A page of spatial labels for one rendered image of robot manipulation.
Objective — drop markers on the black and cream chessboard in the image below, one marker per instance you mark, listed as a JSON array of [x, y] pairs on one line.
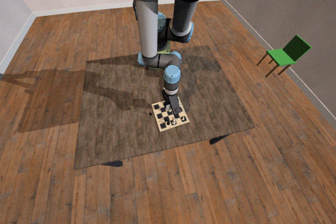
[[163, 116]]

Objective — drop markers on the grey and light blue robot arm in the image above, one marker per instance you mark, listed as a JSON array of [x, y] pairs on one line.
[[155, 30]]

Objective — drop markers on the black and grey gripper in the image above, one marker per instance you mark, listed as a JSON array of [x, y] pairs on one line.
[[165, 96]]

